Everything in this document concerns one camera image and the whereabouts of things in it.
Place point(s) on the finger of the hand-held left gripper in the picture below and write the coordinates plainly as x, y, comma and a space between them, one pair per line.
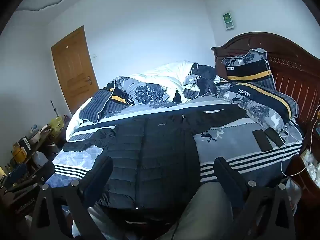
45, 171

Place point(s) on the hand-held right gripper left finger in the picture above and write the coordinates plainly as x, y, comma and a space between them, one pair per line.
101, 177

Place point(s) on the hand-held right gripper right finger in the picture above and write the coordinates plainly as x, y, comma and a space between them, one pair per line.
223, 175

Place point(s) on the black puffer jacket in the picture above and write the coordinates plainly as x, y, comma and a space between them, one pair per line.
150, 155

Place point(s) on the cluttered dark side table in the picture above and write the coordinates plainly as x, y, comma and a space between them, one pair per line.
40, 145

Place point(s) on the yellow container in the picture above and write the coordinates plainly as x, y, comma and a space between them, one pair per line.
19, 153

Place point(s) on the person's leg in grey trousers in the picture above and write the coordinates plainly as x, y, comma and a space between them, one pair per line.
205, 210

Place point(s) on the yellow plastic bag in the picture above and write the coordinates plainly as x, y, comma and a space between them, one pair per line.
56, 127

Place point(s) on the black smartphone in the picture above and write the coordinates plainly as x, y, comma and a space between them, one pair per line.
275, 137
262, 140

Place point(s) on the black tripod pole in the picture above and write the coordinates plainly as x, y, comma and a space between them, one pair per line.
53, 107

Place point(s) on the tree-print pillow with yellow stripe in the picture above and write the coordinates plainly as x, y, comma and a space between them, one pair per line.
265, 100
247, 70

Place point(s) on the blue white tree-print duvet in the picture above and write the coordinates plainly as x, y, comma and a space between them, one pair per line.
150, 90

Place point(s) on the brown wooden door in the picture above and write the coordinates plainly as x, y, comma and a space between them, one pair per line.
72, 67

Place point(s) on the dark red wooden headboard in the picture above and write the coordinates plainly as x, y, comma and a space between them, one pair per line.
295, 67

